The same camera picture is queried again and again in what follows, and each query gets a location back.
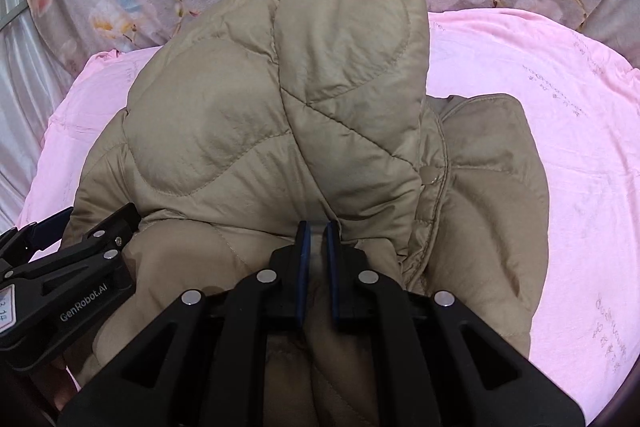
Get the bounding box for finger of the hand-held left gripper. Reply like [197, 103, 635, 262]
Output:
[0, 206, 76, 265]
[7, 202, 144, 288]

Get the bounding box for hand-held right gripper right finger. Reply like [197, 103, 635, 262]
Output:
[324, 222, 586, 427]

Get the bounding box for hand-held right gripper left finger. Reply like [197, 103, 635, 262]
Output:
[57, 220, 313, 427]

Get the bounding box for olive quilted puffer jacket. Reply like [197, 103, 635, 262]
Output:
[62, 0, 551, 427]

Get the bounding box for grey satin cloth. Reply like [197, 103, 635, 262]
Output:
[0, 0, 78, 228]

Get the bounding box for pink bed sheet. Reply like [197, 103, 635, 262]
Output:
[17, 9, 640, 410]

